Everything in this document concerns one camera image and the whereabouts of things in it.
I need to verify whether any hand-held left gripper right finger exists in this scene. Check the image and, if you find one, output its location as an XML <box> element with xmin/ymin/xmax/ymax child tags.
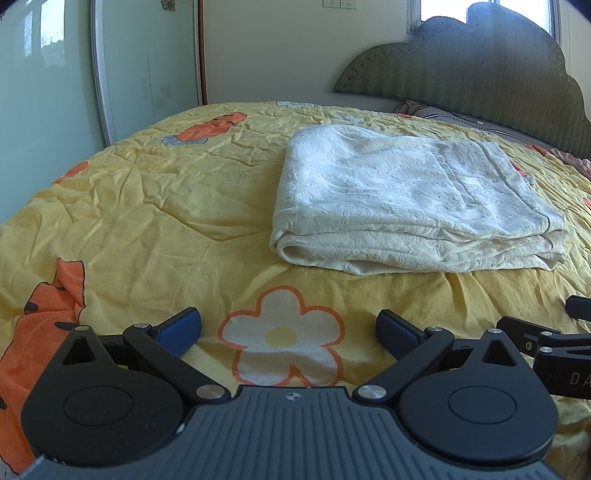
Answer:
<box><xmin>353</xmin><ymin>310</ymin><xmax>525</xmax><ymax>407</ymax></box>

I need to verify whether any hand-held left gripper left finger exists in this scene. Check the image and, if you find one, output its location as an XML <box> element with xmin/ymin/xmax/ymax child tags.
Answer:
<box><xmin>60</xmin><ymin>307</ymin><xmax>232</xmax><ymax>407</ymax></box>

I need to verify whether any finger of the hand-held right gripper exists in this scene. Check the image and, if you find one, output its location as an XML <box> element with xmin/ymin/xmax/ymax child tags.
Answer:
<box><xmin>496</xmin><ymin>316</ymin><xmax>562</xmax><ymax>357</ymax></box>
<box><xmin>565</xmin><ymin>295</ymin><xmax>591</xmax><ymax>322</ymax></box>

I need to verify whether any white blanket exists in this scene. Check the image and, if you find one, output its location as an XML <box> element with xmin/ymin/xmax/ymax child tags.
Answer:
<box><xmin>269</xmin><ymin>124</ymin><xmax>569</xmax><ymax>277</ymax></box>

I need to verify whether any yellow flower print blanket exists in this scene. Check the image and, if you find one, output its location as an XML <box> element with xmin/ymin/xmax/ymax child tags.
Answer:
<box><xmin>0</xmin><ymin>100</ymin><xmax>591</xmax><ymax>476</ymax></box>

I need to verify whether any patterned pillow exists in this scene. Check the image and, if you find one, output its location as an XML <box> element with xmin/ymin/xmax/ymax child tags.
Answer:
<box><xmin>392</xmin><ymin>99</ymin><xmax>591</xmax><ymax>180</ymax></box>

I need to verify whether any grey-green padded headboard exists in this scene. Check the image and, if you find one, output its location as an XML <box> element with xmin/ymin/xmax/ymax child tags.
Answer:
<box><xmin>332</xmin><ymin>2</ymin><xmax>591</xmax><ymax>158</ymax></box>

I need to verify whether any sliding wardrobe door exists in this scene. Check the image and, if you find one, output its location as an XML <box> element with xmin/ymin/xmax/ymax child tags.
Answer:
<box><xmin>0</xmin><ymin>0</ymin><xmax>207</xmax><ymax>223</ymax></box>

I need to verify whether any window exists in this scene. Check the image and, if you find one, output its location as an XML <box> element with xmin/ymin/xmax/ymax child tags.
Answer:
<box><xmin>406</xmin><ymin>0</ymin><xmax>562</xmax><ymax>36</ymax></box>

